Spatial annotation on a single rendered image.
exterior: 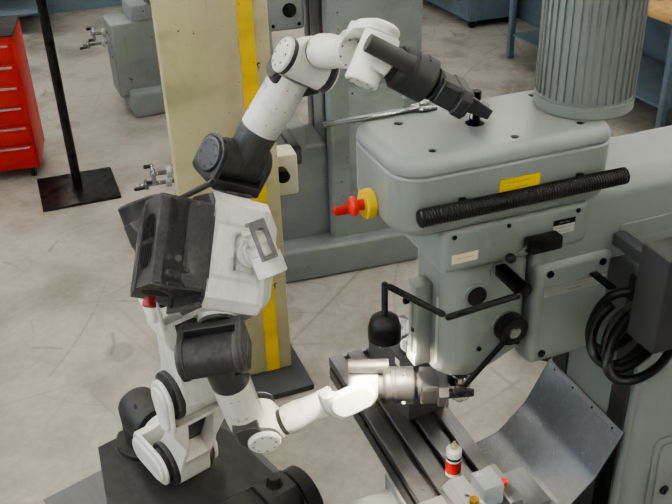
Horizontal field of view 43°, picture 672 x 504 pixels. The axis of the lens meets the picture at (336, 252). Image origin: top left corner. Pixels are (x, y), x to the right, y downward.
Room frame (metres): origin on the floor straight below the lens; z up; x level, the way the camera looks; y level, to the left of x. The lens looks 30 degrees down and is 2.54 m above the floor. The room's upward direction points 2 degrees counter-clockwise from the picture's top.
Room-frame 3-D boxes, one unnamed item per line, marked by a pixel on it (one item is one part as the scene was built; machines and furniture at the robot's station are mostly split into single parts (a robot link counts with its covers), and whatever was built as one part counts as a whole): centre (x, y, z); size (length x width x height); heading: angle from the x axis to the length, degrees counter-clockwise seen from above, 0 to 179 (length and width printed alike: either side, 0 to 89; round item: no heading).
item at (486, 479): (1.45, -0.33, 1.04); 0.06 x 0.05 x 0.06; 22
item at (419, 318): (1.55, -0.18, 1.45); 0.04 x 0.04 x 0.21; 20
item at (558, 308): (1.65, -0.47, 1.47); 0.24 x 0.19 x 0.26; 20
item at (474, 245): (1.60, -0.32, 1.68); 0.34 x 0.24 x 0.10; 110
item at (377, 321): (1.50, -0.10, 1.48); 0.07 x 0.07 x 0.06
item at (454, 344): (1.59, -0.29, 1.47); 0.21 x 0.19 x 0.32; 20
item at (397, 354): (1.94, -0.19, 1.03); 0.22 x 0.12 x 0.20; 27
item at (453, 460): (1.61, -0.28, 0.98); 0.04 x 0.04 x 0.11
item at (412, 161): (1.59, -0.30, 1.81); 0.47 x 0.26 x 0.16; 110
